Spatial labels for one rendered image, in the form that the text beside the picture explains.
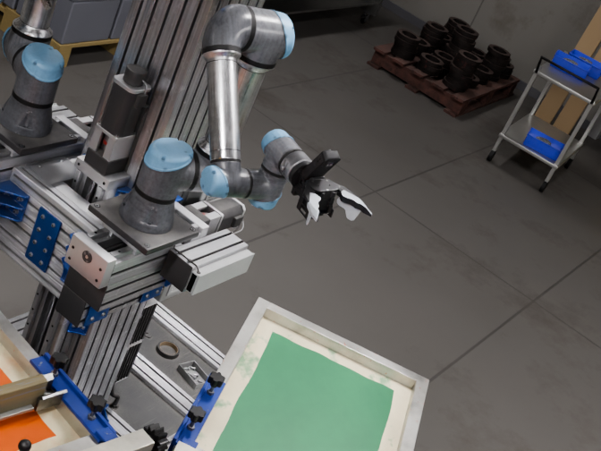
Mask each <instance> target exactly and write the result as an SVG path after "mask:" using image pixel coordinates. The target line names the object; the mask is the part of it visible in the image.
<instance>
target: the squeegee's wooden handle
mask: <svg viewBox="0 0 601 451"><path fill-rule="evenodd" d="M46 387H47V379H46V378H45V377H44V376H43V374H39V375H37V376H33V377H30V378H26V379H21V380H18V381H14V382H12V383H8V384H5V385H2V386H0V413H5V412H8V411H11V410H14V409H17V408H20V407H23V406H26V405H29V404H31V405H32V406H34V405H36V402H37V401H38V398H39V397H40V396H43V395H44V393H45V390H46Z"/></svg>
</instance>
